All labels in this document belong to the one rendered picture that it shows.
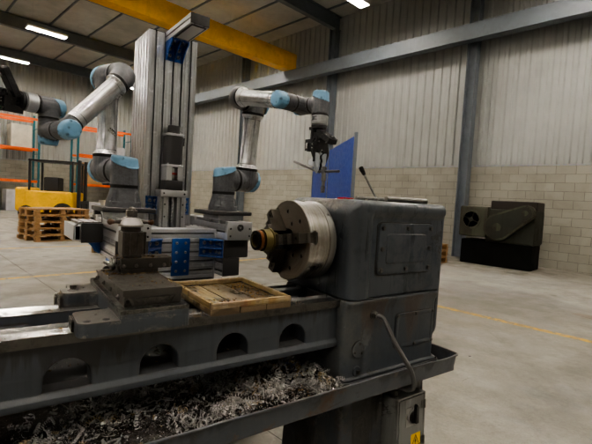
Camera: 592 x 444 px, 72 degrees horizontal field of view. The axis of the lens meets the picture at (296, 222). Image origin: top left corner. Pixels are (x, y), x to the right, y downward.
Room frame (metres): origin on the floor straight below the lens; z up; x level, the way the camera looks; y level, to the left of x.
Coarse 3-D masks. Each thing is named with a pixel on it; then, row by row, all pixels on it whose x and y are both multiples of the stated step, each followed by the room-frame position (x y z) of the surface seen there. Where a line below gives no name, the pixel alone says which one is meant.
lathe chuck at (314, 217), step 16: (288, 208) 1.62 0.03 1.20; (304, 208) 1.55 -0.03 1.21; (288, 224) 1.61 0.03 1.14; (304, 224) 1.53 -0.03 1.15; (320, 224) 1.53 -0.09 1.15; (320, 240) 1.51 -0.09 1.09; (288, 256) 1.60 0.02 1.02; (304, 256) 1.52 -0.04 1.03; (320, 256) 1.53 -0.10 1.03; (288, 272) 1.60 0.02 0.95; (304, 272) 1.53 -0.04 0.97
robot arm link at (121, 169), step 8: (112, 160) 1.80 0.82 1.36; (120, 160) 1.79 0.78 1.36; (128, 160) 1.81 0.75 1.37; (136, 160) 1.84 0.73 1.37; (104, 168) 1.84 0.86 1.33; (112, 168) 1.81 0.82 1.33; (120, 168) 1.79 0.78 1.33; (128, 168) 1.81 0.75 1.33; (136, 168) 1.83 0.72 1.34; (112, 176) 1.80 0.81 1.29; (120, 176) 1.79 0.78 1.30; (128, 176) 1.81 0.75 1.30; (136, 176) 1.84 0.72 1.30; (120, 184) 1.79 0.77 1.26; (128, 184) 1.81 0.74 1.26; (136, 184) 1.84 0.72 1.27
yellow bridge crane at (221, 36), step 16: (96, 0) 10.59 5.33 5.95; (112, 0) 10.66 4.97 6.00; (128, 0) 10.94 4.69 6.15; (144, 0) 11.26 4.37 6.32; (160, 0) 11.57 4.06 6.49; (144, 16) 11.35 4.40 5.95; (160, 16) 11.58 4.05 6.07; (176, 16) 11.92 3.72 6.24; (208, 32) 12.67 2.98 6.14; (224, 32) 13.08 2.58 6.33; (240, 32) 13.53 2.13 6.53; (224, 48) 13.46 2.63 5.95; (240, 48) 13.56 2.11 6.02; (256, 48) 14.02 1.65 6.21; (272, 48) 14.52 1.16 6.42; (272, 64) 14.74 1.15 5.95; (288, 64) 15.08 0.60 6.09
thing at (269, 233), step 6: (270, 228) 1.56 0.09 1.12; (252, 234) 1.55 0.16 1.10; (258, 234) 1.51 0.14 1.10; (264, 234) 1.53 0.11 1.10; (270, 234) 1.53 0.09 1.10; (252, 240) 1.56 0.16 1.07; (258, 240) 1.58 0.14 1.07; (264, 240) 1.51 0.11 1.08; (270, 240) 1.53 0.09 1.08; (252, 246) 1.55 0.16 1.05; (258, 246) 1.51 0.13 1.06; (264, 246) 1.53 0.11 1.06; (270, 246) 1.53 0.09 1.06; (276, 246) 1.56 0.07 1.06
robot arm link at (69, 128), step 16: (112, 64) 1.84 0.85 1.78; (112, 80) 1.77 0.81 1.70; (128, 80) 1.81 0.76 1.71; (96, 96) 1.71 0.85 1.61; (112, 96) 1.76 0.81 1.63; (80, 112) 1.65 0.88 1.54; (96, 112) 1.70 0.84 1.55; (48, 128) 1.62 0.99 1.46; (64, 128) 1.58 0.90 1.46; (80, 128) 1.62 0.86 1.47
